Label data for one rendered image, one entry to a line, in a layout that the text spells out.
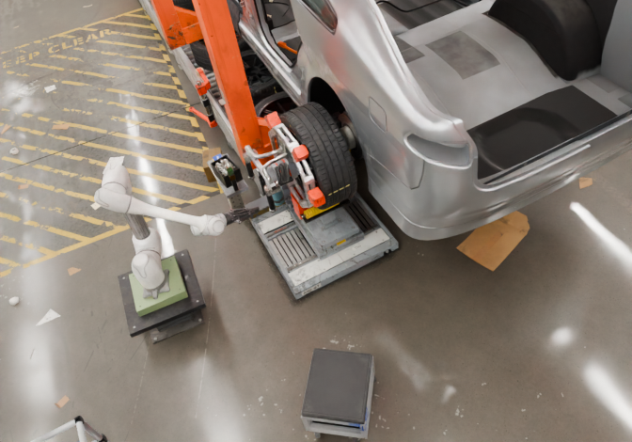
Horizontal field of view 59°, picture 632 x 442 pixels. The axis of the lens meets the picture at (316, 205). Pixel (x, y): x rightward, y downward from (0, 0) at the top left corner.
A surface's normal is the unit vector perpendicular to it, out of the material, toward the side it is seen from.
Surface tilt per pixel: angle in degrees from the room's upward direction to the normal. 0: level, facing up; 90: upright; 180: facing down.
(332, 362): 0
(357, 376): 0
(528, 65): 22
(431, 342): 0
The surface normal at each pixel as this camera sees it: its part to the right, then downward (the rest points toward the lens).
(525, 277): -0.12, -0.66
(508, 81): 0.05, -0.38
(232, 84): 0.45, 0.63
